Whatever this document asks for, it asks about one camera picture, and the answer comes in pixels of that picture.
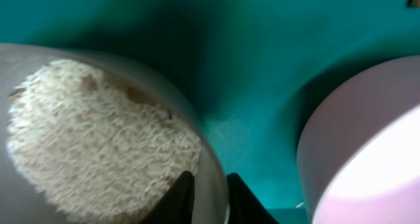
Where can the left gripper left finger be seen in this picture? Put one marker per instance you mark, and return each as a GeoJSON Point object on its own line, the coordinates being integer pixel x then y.
{"type": "Point", "coordinates": [176, 206]}

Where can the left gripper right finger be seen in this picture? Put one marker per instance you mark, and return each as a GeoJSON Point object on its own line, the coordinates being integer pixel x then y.
{"type": "Point", "coordinates": [245, 208]}

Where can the white rice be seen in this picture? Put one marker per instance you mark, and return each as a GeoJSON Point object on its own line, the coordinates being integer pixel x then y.
{"type": "Point", "coordinates": [93, 147]}

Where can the grey bowl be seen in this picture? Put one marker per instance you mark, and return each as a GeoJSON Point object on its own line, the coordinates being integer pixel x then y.
{"type": "Point", "coordinates": [21, 204]}

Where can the white pink bowl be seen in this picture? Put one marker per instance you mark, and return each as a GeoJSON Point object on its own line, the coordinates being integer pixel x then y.
{"type": "Point", "coordinates": [358, 154]}

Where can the teal serving tray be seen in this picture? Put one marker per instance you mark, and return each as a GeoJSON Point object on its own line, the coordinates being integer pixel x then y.
{"type": "Point", "coordinates": [254, 70]}

